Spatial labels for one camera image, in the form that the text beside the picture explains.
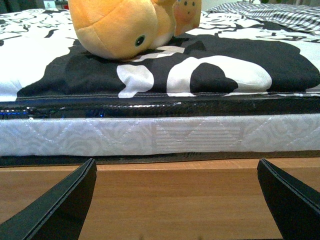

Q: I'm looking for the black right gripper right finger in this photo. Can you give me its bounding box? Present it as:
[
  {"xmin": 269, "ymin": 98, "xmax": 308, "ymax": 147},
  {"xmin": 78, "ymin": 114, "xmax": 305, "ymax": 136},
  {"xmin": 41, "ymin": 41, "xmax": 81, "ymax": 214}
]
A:
[{"xmin": 257, "ymin": 158, "xmax": 320, "ymax": 240}]

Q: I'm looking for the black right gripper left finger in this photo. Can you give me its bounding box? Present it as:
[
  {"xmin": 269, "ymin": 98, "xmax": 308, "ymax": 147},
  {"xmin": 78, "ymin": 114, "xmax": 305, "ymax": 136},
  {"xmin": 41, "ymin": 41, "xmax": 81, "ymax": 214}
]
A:
[{"xmin": 0, "ymin": 158, "xmax": 97, "ymax": 240}]

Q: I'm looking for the orange plush toy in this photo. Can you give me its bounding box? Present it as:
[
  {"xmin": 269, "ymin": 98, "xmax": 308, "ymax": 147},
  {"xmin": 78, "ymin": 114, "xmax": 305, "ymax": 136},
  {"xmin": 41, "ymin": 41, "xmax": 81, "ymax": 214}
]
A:
[{"xmin": 68, "ymin": 0, "xmax": 176, "ymax": 60}]

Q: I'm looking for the white quilted mattress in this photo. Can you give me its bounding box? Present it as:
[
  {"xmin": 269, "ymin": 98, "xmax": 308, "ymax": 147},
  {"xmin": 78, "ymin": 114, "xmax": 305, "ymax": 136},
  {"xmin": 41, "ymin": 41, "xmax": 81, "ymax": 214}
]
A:
[{"xmin": 0, "ymin": 97, "xmax": 320, "ymax": 167}]

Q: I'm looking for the black white patterned bedspread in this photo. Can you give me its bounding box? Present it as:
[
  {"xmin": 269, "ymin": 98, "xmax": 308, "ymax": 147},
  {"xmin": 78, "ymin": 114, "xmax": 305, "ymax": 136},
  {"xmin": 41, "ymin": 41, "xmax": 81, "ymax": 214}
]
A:
[{"xmin": 0, "ymin": 9, "xmax": 320, "ymax": 102}]

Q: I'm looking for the striped grey pillow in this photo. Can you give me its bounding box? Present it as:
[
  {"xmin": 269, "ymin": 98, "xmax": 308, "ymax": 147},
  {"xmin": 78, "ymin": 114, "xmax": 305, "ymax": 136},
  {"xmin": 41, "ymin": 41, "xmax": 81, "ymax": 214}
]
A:
[{"xmin": 206, "ymin": 1, "xmax": 320, "ymax": 35}]

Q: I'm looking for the plush toy paper tag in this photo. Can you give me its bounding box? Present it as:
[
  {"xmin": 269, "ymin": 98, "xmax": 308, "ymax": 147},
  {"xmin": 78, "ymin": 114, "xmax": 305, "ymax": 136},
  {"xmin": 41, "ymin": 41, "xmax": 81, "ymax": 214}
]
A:
[{"xmin": 173, "ymin": 0, "xmax": 202, "ymax": 36}]

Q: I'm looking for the wooden bed frame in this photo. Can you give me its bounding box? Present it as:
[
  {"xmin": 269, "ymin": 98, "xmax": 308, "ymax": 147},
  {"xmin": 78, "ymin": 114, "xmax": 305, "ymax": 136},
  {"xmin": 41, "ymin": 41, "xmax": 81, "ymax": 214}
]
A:
[{"xmin": 0, "ymin": 157, "xmax": 320, "ymax": 240}]

